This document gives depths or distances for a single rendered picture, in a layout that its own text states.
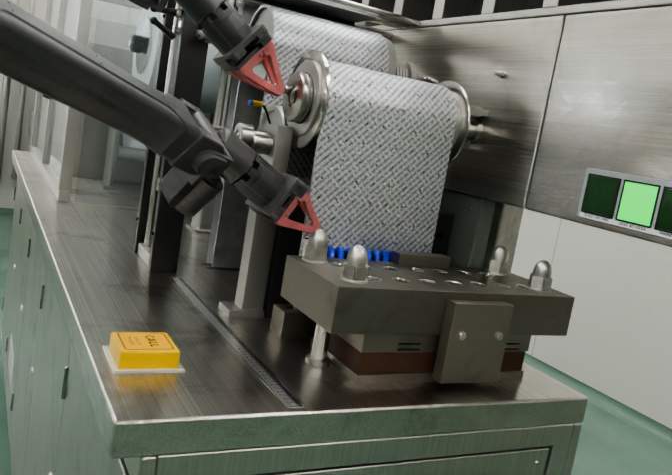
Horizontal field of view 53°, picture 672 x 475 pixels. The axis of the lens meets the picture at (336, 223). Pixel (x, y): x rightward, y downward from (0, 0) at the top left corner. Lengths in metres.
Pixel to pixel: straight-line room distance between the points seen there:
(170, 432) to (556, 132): 0.69
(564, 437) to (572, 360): 3.13
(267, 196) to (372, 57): 0.45
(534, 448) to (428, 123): 0.50
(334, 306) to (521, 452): 0.35
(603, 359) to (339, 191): 3.15
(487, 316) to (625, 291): 3.02
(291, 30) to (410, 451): 0.73
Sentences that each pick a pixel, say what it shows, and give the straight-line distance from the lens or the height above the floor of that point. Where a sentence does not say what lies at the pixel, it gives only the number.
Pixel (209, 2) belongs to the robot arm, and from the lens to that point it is 1.00.
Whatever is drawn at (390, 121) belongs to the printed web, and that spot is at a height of 1.24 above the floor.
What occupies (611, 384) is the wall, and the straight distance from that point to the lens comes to 4.02.
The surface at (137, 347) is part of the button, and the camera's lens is 0.84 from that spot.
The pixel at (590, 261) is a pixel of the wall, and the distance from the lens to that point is 4.09.
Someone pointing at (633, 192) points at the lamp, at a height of 1.20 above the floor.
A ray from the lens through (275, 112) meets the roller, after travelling 1.16.
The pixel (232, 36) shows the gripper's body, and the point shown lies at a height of 1.32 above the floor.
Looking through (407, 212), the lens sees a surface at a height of 1.10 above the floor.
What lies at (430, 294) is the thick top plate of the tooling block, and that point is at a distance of 0.89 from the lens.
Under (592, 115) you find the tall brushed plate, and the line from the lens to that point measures 1.04.
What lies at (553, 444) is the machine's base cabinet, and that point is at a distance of 1.05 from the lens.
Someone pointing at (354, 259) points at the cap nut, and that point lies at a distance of 0.85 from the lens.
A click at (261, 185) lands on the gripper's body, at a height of 1.12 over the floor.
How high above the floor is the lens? 1.21
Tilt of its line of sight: 8 degrees down
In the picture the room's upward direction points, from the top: 10 degrees clockwise
